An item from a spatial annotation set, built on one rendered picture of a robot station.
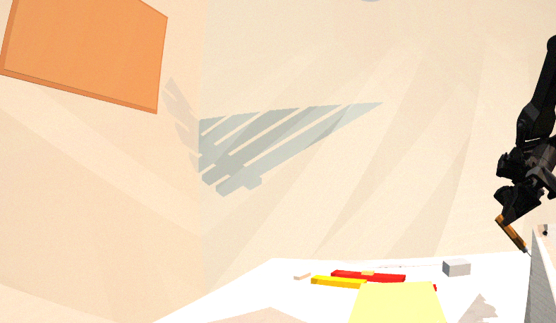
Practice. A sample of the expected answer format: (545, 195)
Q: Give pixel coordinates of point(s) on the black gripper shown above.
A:
(523, 197)

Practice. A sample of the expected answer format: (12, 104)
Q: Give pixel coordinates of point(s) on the orange-handled awl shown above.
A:
(513, 235)

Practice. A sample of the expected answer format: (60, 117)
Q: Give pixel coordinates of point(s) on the orange rectangular panel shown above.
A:
(405, 302)

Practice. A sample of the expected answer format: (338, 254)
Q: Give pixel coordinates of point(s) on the yellow rectangular bar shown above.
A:
(337, 281)

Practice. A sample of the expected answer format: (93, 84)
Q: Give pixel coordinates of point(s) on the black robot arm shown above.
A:
(536, 120)

